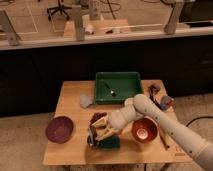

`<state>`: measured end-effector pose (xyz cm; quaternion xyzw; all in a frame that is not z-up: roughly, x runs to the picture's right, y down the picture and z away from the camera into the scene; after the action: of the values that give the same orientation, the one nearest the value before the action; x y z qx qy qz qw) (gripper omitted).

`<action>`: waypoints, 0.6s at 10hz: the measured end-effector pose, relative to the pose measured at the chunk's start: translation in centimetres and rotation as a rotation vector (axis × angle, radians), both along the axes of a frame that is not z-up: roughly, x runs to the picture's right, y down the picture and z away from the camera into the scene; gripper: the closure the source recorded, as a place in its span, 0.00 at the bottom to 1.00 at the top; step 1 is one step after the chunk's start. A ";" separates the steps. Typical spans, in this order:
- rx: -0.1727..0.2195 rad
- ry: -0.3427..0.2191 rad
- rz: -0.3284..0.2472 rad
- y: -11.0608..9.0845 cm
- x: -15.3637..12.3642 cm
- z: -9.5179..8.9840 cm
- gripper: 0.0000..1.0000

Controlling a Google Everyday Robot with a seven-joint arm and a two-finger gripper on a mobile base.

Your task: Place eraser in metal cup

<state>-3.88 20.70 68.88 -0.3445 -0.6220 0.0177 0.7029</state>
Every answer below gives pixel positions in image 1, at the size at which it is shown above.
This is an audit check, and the green sponge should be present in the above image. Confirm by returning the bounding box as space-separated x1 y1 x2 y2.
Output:
99 136 120 149

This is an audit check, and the wooden table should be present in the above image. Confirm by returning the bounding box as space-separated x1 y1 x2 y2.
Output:
43 81 192 165

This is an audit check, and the black cable on floor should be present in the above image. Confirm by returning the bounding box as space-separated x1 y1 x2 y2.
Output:
185 115 213 128

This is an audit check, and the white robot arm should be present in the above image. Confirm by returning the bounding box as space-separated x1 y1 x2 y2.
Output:
88 94 213 171

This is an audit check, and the orange copper bowl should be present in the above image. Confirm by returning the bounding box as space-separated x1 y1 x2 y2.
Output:
131 118 158 143

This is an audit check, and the office chair base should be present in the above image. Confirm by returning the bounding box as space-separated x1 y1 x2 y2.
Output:
46 0 71 21

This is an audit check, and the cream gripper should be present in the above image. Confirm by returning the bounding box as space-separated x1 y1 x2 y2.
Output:
88 114 120 146

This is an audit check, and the red blue small object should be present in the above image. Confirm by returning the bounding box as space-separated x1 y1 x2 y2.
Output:
160 96 174 110

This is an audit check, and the dark brown grape cluster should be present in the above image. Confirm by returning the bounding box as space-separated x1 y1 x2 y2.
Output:
90 112 107 124

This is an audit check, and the brown wooden stick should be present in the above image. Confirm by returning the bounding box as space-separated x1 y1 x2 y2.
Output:
159 129 170 149

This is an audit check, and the wooden railing frame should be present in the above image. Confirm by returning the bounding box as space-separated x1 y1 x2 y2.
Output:
0 0 213 52

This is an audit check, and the purple bowl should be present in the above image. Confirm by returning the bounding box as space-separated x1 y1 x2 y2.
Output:
45 116 74 144

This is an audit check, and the metal spoon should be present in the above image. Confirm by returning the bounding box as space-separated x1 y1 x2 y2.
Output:
103 81 116 97

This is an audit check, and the green plastic tray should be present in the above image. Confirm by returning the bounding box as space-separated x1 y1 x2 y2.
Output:
94 72 144 104

